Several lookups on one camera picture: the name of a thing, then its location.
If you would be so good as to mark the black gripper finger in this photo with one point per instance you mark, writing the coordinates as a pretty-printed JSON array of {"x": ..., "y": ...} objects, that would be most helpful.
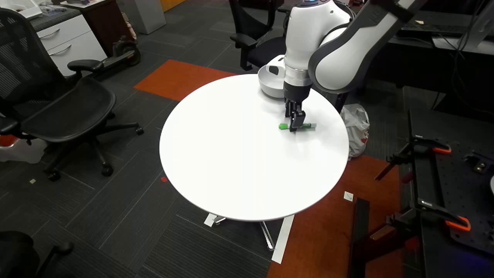
[
  {"x": 299, "y": 119},
  {"x": 289, "y": 112}
]

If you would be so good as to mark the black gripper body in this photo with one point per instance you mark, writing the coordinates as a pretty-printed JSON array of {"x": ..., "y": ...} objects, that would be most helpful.
[{"x": 296, "y": 95}]

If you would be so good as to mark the green marker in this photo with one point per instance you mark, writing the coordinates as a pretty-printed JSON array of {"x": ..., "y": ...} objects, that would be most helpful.
[{"x": 308, "y": 126}]

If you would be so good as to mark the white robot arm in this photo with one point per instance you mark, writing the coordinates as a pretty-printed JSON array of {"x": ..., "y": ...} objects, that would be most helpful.
[{"x": 330, "y": 49}]

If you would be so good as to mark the white bowl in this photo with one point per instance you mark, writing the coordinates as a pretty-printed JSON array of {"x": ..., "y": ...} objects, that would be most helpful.
[{"x": 272, "y": 80}]

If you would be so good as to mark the white plastic bag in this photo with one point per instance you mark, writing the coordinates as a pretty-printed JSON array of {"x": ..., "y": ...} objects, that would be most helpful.
[{"x": 357, "y": 123}]

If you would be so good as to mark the black padded office chair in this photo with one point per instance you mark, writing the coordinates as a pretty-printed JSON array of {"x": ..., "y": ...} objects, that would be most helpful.
[{"x": 255, "y": 18}]

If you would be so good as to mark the round white table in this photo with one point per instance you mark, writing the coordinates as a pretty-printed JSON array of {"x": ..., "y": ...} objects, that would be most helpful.
[{"x": 223, "y": 149}]

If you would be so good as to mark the orange black clamp upper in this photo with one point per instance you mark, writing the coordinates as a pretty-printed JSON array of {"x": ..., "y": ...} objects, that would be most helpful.
[{"x": 414, "y": 143}]

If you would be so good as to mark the orange black clamp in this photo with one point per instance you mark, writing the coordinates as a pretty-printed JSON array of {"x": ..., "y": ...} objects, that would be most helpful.
[
  {"x": 407, "y": 220},
  {"x": 414, "y": 143}
]

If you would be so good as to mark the black desk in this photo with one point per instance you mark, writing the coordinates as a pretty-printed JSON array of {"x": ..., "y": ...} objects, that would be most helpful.
[{"x": 439, "y": 49}]

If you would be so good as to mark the orange black clamp lower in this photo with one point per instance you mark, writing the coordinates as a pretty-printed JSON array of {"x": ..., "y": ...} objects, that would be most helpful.
[{"x": 407, "y": 220}]

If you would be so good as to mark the black scooter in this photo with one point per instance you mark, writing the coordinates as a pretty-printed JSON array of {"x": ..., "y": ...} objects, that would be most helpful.
[{"x": 123, "y": 51}]

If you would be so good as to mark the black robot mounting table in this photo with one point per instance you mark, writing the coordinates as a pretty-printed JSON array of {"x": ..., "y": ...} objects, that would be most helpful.
[{"x": 461, "y": 182}]

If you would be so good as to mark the white drawer cabinet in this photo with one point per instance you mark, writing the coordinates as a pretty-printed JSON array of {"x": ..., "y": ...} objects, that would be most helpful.
[{"x": 67, "y": 35}]

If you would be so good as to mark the black mesh office chair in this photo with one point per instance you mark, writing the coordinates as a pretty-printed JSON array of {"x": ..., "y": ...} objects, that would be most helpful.
[{"x": 39, "y": 102}]

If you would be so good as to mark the black chair bottom left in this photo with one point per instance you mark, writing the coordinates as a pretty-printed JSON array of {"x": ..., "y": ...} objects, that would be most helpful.
[{"x": 21, "y": 259}]

